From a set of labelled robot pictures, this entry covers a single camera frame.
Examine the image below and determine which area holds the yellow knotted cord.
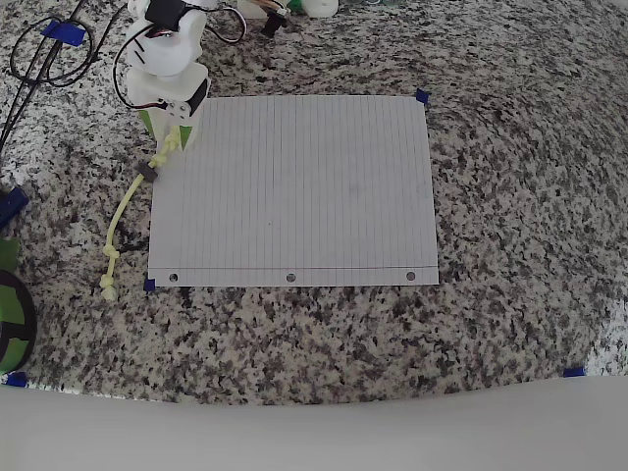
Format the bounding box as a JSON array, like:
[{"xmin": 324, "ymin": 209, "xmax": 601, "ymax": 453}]
[{"xmin": 99, "ymin": 125, "xmax": 182, "ymax": 303}]

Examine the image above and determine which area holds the lined paper sheet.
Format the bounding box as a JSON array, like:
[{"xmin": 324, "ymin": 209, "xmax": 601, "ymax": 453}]
[{"xmin": 146, "ymin": 94, "xmax": 440, "ymax": 288}]

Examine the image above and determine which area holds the black cylindrical knob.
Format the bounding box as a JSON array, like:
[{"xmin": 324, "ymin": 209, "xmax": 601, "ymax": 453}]
[{"xmin": 261, "ymin": 13, "xmax": 290, "ymax": 39}]

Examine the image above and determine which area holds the dark blue block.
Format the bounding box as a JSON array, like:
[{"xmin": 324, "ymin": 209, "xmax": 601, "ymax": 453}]
[{"xmin": 0, "ymin": 187, "xmax": 28, "ymax": 228}]

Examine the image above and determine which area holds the red black gripper servo wire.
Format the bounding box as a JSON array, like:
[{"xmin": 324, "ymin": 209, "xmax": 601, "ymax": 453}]
[{"xmin": 113, "ymin": 24, "xmax": 173, "ymax": 110}]

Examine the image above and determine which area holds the black cable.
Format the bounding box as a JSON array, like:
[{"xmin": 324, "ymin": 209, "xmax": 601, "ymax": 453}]
[
  {"xmin": 0, "ymin": 0, "xmax": 87, "ymax": 153},
  {"xmin": 8, "ymin": 4, "xmax": 127, "ymax": 88}
]

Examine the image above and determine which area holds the white black servo wire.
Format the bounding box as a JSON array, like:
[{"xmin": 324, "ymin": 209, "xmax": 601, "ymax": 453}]
[{"xmin": 203, "ymin": 7, "xmax": 249, "ymax": 46}]

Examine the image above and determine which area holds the green black camera mount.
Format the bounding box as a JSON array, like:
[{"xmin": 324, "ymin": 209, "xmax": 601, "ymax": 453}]
[{"xmin": 0, "ymin": 268, "xmax": 38, "ymax": 374}]

